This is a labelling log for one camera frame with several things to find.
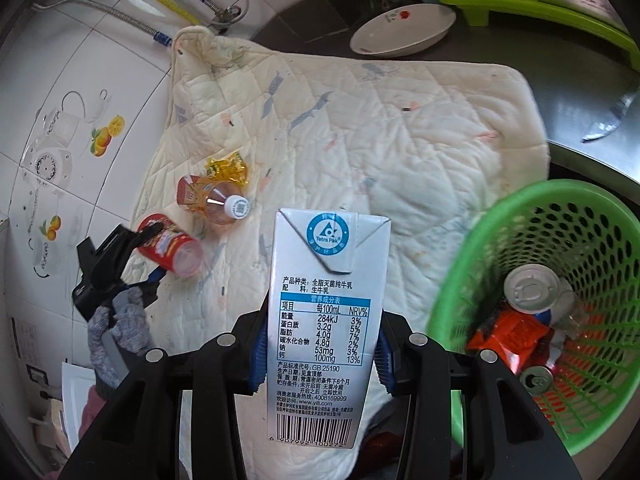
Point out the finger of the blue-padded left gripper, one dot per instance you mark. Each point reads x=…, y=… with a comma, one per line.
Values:
x=150, y=285
x=146, y=235

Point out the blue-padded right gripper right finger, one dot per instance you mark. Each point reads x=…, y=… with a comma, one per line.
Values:
x=384, y=354

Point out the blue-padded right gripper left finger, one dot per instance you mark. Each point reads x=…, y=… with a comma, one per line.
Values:
x=258, y=350

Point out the white milk carton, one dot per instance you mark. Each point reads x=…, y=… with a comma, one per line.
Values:
x=327, y=282

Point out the orange snack wrapper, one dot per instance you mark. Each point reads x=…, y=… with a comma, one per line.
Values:
x=515, y=337

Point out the clear plastic cup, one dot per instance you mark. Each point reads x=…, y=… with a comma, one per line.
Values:
x=568, y=312

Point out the grey gloved left hand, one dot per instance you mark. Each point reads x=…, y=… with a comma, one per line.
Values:
x=118, y=336

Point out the red cartoon plastic cup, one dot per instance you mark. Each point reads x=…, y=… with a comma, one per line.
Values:
x=171, y=248

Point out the amber tea bottle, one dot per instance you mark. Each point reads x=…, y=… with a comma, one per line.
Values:
x=217, y=201

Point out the yellow crinkled wrapper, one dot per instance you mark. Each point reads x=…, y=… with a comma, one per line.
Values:
x=231, y=168

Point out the red soda can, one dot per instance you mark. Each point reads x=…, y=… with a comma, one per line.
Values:
x=537, y=379

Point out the cream quilted mat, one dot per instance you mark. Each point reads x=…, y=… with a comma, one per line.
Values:
x=429, y=145

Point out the green plastic basket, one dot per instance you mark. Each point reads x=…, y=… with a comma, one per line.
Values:
x=589, y=237

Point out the white ceramic plate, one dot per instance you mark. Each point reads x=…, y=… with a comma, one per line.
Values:
x=403, y=31

